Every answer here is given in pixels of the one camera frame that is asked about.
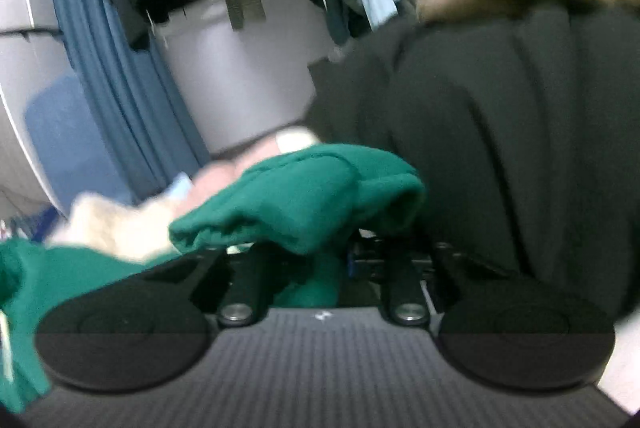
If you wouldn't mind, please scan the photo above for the patchwork quilt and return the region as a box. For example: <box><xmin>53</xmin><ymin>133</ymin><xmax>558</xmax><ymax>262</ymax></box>
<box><xmin>50</xmin><ymin>128</ymin><xmax>322</xmax><ymax>265</ymax></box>

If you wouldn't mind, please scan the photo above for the green sweatshirt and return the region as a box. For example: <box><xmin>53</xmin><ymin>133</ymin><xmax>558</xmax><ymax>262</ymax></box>
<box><xmin>0</xmin><ymin>143</ymin><xmax>427</xmax><ymax>414</ymax></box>

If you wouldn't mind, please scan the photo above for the blue denim cloth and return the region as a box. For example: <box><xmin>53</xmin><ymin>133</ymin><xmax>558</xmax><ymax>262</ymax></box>
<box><xmin>0</xmin><ymin>207</ymin><xmax>57</xmax><ymax>245</ymax></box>

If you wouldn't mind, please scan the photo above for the blue padded board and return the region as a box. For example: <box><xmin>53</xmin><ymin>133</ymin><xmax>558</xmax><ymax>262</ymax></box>
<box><xmin>24</xmin><ymin>75</ymin><xmax>137</xmax><ymax>209</ymax></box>

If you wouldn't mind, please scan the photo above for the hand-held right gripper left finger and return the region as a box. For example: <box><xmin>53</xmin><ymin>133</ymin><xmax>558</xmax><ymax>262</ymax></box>
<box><xmin>135</xmin><ymin>242</ymin><xmax>271</xmax><ymax>328</ymax></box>

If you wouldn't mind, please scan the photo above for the black coat with fur hood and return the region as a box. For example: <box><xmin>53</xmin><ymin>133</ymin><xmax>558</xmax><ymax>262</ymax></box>
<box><xmin>305</xmin><ymin>0</ymin><xmax>640</xmax><ymax>325</ymax></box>

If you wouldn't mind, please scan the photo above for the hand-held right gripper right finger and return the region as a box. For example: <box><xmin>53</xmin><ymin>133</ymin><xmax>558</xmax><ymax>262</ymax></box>
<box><xmin>347</xmin><ymin>238</ymin><xmax>511</xmax><ymax>328</ymax></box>

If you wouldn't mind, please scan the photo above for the striped grey scarf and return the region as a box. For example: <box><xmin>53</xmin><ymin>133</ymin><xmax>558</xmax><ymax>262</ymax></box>
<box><xmin>220</xmin><ymin>0</ymin><xmax>267</xmax><ymax>32</ymax></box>

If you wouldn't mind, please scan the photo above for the blue curtain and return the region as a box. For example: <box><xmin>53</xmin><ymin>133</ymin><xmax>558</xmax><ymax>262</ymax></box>
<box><xmin>42</xmin><ymin>0</ymin><xmax>212</xmax><ymax>205</ymax></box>

